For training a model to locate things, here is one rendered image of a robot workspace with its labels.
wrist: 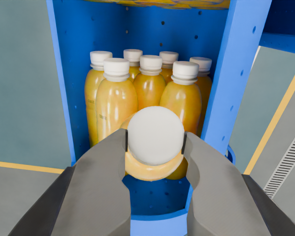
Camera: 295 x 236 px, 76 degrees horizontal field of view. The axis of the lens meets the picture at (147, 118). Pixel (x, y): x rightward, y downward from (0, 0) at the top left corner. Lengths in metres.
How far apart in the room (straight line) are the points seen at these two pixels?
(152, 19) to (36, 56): 1.27
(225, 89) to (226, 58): 0.03
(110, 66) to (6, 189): 2.34
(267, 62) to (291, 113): 0.51
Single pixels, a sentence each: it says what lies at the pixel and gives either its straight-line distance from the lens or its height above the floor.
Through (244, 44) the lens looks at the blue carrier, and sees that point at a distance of 0.22.
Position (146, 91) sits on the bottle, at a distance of 0.32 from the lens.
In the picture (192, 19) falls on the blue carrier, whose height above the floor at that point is 0.98.
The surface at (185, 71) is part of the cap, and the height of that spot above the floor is 1.13.
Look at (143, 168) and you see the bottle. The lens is 0.16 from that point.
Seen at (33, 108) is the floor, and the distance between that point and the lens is 1.80.
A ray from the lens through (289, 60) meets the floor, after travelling 1.75.
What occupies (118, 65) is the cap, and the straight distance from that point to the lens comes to 0.28.
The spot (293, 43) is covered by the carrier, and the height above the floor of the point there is 0.82.
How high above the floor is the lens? 1.40
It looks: 63 degrees down
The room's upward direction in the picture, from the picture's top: 180 degrees counter-clockwise
